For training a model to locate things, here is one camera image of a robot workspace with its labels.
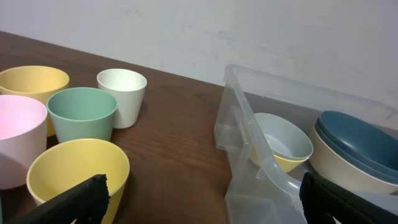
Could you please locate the yellow small bowl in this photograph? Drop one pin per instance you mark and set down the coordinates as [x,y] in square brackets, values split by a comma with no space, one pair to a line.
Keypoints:
[286,165]

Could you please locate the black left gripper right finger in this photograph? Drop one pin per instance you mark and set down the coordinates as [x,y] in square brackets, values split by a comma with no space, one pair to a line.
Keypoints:
[325,202]

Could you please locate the light grey small bowl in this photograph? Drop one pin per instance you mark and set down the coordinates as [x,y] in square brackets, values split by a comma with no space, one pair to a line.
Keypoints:
[284,138]

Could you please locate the yellow cup near gripper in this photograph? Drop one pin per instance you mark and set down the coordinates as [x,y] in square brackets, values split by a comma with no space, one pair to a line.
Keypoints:
[67,164]

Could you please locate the yellow cup far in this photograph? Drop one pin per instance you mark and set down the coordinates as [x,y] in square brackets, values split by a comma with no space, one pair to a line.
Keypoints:
[32,81]

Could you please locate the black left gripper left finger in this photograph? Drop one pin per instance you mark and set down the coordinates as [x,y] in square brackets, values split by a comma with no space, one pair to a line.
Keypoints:
[85,203]

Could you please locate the clear plastic storage bin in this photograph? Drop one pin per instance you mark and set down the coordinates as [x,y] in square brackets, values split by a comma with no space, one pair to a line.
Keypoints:
[267,194]

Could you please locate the pink cup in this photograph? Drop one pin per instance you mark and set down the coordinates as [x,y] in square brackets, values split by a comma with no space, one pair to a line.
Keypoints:
[23,137]

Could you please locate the beige large bowl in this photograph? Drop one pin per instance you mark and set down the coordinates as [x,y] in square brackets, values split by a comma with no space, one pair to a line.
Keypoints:
[334,168]

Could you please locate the green cup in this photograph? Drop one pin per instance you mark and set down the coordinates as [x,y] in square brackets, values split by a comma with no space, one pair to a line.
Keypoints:
[82,112]

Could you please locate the cream white cup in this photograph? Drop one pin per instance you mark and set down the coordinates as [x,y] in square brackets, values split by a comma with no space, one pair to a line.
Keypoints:
[128,88]

